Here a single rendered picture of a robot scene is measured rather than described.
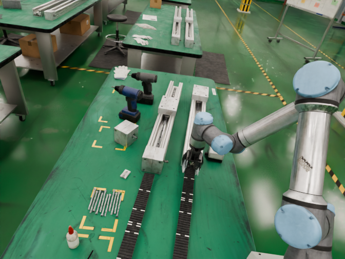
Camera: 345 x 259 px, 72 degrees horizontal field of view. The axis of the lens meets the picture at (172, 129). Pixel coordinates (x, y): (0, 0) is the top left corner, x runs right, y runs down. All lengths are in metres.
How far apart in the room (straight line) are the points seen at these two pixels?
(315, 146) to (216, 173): 0.62
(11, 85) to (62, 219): 1.90
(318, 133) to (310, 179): 0.13
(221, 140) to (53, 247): 0.72
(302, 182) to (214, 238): 0.45
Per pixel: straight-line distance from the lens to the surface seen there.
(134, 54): 2.95
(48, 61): 3.46
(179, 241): 0.99
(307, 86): 0.80
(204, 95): 1.68
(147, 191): 1.09
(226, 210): 1.16
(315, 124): 0.79
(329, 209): 0.92
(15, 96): 2.83
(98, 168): 1.23
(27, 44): 3.93
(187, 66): 2.94
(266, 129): 0.99
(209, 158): 1.33
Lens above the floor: 1.68
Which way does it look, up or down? 37 degrees down
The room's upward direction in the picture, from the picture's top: 10 degrees clockwise
